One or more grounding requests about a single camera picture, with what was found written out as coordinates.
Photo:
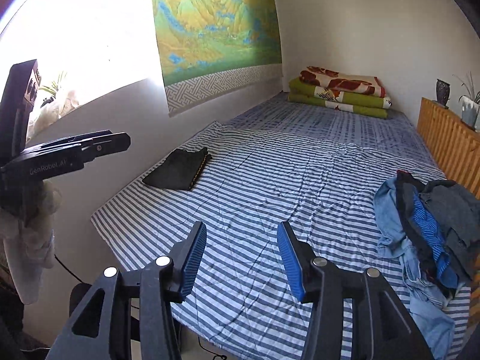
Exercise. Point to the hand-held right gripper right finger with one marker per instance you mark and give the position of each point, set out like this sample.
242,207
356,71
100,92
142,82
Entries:
290,266

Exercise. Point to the grey garment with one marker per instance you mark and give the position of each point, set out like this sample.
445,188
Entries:
457,210

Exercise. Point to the wooden slatted cover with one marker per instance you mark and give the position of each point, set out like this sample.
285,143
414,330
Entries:
446,138

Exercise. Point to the person's left hand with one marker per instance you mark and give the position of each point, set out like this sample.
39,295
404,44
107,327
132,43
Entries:
30,255

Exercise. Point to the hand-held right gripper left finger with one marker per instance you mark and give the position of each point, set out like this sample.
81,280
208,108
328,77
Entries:
191,266

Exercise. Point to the black garment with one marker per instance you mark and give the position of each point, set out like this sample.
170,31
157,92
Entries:
407,210

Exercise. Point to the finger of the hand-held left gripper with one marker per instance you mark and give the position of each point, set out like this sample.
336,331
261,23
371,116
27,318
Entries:
93,135
108,146

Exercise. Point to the person's left forearm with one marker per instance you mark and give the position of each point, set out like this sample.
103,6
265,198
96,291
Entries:
9,318

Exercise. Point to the landscape wall hanging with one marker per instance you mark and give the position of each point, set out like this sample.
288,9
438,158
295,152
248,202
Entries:
213,26

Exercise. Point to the blue striped garment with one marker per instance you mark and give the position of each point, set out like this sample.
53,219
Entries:
431,232

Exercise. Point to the potted plant in pale pot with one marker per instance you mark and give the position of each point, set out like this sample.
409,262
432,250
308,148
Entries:
469,110

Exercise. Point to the windowsill plant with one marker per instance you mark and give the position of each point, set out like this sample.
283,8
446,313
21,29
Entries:
56,88

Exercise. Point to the blue patterned bed sheet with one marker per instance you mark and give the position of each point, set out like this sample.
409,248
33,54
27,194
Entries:
330,127

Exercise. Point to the light blue denim jeans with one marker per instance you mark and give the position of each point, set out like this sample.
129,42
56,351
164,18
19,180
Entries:
390,225

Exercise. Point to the blue white striped quilt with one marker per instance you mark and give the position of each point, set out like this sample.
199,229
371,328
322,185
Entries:
262,202

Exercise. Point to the dark vase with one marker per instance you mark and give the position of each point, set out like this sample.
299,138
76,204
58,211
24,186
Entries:
443,92

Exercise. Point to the black pants with yellow stripes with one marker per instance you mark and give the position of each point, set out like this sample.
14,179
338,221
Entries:
176,168

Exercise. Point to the folded green floral blanket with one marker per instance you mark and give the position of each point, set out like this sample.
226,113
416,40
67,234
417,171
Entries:
337,90

